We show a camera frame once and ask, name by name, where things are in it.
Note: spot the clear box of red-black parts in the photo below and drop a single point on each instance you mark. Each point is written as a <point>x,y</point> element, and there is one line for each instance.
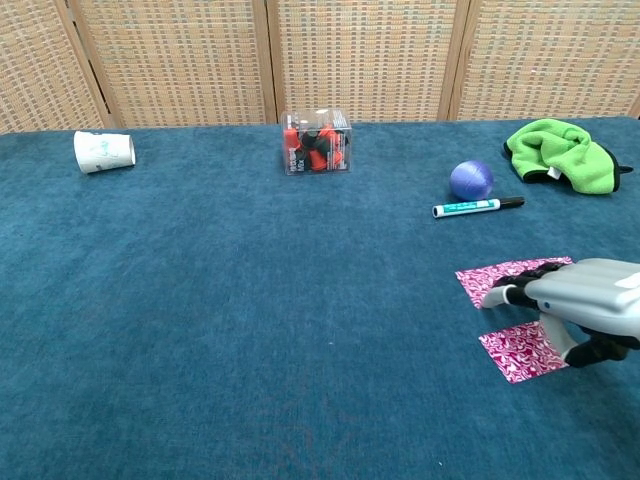
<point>317,145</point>

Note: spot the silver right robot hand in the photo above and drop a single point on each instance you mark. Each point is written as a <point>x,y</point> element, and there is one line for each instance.
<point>590,295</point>

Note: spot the white paper cup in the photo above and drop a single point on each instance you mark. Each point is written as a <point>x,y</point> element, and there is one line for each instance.
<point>102,152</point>

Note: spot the green cloth with black trim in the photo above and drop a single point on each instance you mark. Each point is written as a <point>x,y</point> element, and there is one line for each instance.
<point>565,152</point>

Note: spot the teal white marker black cap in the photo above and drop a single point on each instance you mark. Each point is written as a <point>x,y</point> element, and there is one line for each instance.
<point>465,207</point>

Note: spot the woven wooden screen panel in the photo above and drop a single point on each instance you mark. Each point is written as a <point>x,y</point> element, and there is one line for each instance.
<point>175,60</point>
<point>35,65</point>
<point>367,57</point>
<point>550,55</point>

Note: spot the purple ball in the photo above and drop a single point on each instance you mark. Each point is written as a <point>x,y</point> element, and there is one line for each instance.
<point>471,180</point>

